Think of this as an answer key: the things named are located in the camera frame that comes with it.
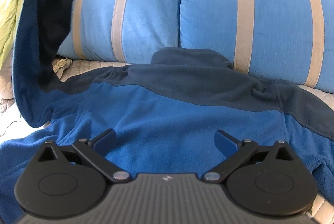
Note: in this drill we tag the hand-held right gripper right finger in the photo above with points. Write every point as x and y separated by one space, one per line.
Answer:
225 144

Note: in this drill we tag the blue fleece jacket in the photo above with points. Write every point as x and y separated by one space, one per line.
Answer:
169 109

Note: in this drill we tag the green cloth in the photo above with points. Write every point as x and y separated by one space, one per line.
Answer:
7 17

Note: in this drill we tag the blue pillow with beige stripes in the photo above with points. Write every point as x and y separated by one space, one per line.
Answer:
274 17
146 17

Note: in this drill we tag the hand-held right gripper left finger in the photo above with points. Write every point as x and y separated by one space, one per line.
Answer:
105 141

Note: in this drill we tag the white quilted bedspread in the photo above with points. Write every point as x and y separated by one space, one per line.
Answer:
86 67

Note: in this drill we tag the beige crumpled blanket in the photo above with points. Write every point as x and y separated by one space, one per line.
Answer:
6 88

